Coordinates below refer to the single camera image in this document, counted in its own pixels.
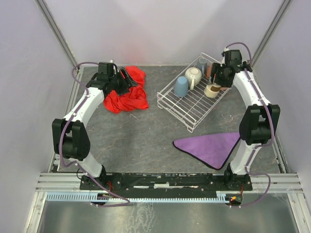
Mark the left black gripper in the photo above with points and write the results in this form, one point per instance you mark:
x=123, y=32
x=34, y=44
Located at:
x=123, y=81

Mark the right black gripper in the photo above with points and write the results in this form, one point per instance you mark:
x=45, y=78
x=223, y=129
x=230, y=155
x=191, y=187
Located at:
x=216, y=74

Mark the salmon pink ceramic mug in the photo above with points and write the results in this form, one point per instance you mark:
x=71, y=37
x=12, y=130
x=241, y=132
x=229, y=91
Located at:
x=208, y=71

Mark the beige cup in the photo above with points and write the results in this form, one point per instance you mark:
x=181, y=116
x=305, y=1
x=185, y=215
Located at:
x=212, y=90

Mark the light blue ceramic mug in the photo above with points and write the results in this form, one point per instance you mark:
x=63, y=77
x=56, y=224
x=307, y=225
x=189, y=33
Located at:
x=202, y=65

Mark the cream ceramic mug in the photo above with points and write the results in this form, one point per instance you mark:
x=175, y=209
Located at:
x=193, y=75

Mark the blue plastic cup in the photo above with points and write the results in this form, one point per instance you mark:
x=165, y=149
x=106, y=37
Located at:
x=181, y=87

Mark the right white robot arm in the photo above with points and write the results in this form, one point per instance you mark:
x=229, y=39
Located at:
x=258, y=125

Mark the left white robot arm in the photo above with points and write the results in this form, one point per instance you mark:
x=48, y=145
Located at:
x=70, y=138

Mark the red crumpled cloth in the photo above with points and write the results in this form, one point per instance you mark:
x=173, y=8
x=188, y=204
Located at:
x=135, y=99

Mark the purple microfiber cloth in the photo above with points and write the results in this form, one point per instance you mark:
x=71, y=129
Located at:
x=213, y=150

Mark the white wire dish rack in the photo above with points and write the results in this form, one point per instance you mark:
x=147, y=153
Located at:
x=195, y=106

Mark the black mounting base plate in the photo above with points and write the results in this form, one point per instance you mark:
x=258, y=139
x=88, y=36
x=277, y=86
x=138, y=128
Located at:
x=173, y=185

